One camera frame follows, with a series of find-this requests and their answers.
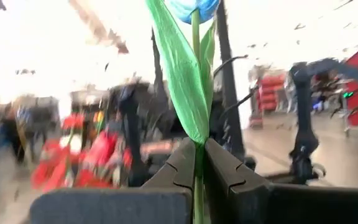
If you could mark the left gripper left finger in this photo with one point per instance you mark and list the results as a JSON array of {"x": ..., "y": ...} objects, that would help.
[{"x": 120, "y": 208}]

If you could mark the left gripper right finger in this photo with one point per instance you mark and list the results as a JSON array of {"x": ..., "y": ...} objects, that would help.
[{"x": 291, "y": 205}]

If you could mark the red artificial flower bunch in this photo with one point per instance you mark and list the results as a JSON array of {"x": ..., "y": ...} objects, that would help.
[{"x": 98, "y": 149}]

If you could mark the white artificial tulip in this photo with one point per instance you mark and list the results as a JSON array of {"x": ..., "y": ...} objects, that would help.
[{"x": 185, "y": 93}]

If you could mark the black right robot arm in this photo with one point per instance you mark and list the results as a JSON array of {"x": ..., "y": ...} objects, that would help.
[{"x": 303, "y": 109}]

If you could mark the black vertical frame post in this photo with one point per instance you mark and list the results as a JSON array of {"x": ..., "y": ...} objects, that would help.
[{"x": 228, "y": 77}]

